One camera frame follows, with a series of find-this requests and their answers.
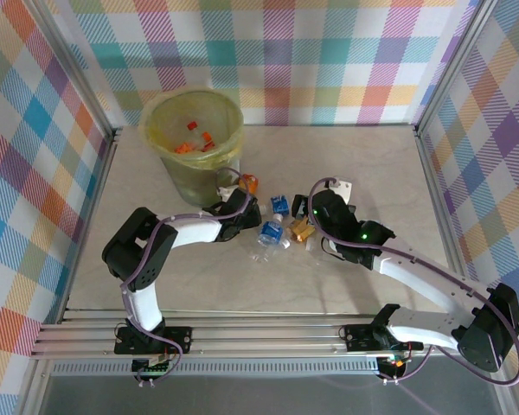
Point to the orange fruit label bottle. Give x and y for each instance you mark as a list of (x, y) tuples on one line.
[(251, 183)]

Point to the blue label plastic bottle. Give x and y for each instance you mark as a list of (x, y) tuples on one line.
[(271, 231)]

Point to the clear bottle white cap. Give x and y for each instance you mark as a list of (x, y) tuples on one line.
[(285, 243)]

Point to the red cap clear bottle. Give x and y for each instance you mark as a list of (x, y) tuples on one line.
[(192, 125)]

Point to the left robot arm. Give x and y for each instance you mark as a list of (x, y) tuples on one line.
[(194, 229)]

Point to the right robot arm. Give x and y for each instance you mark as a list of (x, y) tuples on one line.
[(424, 281)]

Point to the green mesh waste bin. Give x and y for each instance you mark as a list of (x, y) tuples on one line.
[(199, 190)]

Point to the yellow plastic bin liner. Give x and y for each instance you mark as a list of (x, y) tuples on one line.
[(155, 129)]

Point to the grey metal base sheet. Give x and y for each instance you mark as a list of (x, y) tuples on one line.
[(264, 397)]

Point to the aluminium side rail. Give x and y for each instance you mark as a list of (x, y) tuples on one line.
[(104, 170), (432, 181)]

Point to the wide aluminium base rail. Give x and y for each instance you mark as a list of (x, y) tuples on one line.
[(264, 335)]

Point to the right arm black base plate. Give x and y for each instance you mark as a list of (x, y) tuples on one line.
[(359, 337)]

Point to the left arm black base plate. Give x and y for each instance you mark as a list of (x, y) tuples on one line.
[(177, 339)]

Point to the aluminium frame post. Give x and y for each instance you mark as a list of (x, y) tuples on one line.
[(82, 73), (454, 65)]

